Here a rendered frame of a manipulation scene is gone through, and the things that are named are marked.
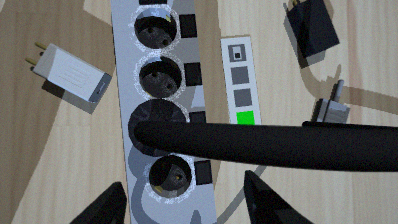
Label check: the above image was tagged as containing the black two-pin plug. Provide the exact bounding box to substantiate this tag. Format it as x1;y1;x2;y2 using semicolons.
287;0;340;58

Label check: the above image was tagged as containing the white diagram card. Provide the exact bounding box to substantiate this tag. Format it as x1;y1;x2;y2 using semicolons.
220;37;262;125

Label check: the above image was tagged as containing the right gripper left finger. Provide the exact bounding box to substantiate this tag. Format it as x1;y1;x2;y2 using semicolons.
69;181;127;224

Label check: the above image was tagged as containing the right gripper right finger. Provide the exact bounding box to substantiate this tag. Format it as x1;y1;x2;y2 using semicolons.
244;170;314;224

